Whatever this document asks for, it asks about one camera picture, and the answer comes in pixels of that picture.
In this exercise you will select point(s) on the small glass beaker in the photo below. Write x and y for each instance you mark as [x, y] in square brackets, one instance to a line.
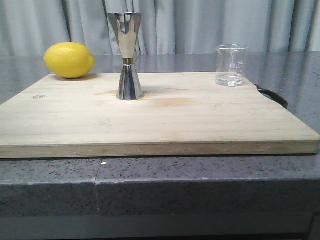
[230, 64]

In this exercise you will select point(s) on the steel double jigger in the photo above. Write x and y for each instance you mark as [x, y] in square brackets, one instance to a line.
[126, 28]

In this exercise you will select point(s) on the wooden cutting board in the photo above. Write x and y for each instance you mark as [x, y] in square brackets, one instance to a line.
[179, 114]

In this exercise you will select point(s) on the grey curtain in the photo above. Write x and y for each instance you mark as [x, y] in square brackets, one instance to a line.
[30, 27]

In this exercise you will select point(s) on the yellow lemon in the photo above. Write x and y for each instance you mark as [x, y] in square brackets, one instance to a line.
[69, 60]

